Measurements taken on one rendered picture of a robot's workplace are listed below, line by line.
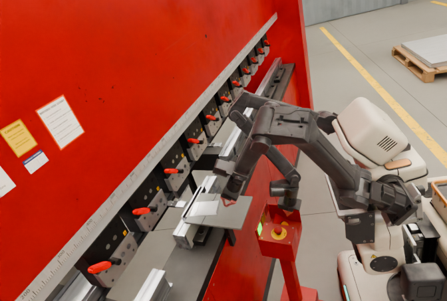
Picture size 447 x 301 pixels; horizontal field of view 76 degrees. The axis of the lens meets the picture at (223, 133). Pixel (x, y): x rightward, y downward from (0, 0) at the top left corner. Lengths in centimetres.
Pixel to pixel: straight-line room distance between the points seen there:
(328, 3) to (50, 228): 818
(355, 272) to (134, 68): 156
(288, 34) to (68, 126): 254
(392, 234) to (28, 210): 116
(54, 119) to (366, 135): 86
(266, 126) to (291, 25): 244
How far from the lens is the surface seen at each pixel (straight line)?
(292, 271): 170
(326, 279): 221
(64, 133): 82
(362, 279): 190
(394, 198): 95
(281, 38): 309
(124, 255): 101
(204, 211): 131
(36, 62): 81
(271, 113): 66
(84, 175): 86
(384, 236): 129
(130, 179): 98
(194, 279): 128
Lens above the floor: 188
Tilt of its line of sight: 29 degrees down
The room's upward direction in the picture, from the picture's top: 17 degrees counter-clockwise
